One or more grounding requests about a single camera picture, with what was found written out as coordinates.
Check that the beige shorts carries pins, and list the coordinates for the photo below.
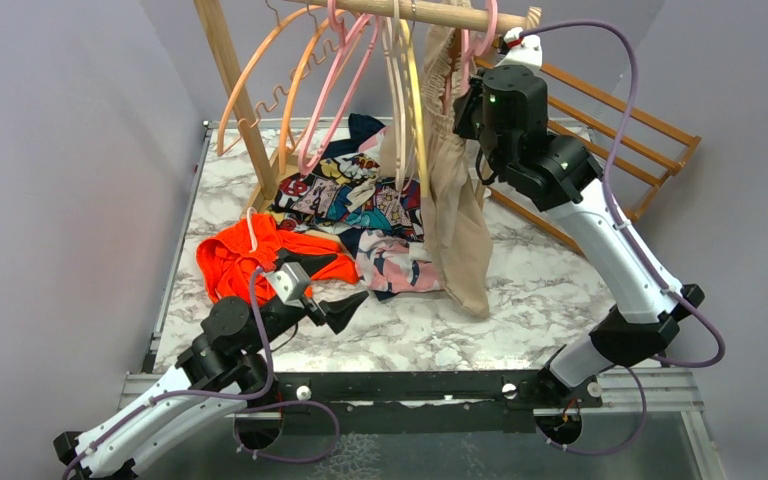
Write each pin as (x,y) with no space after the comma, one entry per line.
(455,232)

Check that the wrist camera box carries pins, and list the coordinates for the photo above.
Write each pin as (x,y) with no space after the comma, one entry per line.
(290,283)
(517,48)

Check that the comic print shorts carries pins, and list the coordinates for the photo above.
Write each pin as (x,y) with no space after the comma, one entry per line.
(349,191)

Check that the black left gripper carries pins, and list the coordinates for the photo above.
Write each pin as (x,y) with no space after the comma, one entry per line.
(338,311)

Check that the orange mesh shorts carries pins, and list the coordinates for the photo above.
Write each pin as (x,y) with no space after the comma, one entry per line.
(228,259)

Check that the inner orange hanger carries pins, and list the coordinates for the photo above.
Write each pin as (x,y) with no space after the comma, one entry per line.
(300,145)

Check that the orange wooden slatted shelf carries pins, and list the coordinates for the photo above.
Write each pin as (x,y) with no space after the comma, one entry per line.
(650,153)

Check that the orange hanger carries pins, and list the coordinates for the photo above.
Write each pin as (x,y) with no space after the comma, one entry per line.
(300,145)
(245,122)

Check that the yellow hanger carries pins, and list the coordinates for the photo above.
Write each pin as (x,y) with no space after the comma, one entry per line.
(411,142)

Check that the outer orange hanger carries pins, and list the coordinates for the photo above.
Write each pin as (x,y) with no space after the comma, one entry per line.
(245,122)

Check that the pink hanger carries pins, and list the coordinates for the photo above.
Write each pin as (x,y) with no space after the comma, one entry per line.
(468,46)
(348,38)

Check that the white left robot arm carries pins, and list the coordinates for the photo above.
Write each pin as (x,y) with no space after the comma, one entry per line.
(227,369)

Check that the black mounting rail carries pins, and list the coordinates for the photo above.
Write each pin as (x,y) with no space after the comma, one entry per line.
(431,402)

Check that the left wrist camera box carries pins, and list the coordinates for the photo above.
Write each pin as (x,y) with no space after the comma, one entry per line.
(290,283)

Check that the wooden clothes rack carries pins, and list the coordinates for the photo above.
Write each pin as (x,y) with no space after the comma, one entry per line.
(218,35)

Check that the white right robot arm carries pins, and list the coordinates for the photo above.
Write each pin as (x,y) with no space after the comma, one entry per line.
(566,183)

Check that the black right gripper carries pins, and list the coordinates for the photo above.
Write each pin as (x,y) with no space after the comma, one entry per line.
(464,104)

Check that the dark navy garment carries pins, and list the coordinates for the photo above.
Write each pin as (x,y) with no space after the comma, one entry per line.
(366,133)

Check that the beige hanger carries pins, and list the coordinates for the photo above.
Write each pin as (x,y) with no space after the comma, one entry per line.
(394,78)

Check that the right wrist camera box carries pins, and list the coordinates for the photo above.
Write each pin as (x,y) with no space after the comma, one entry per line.
(517,48)

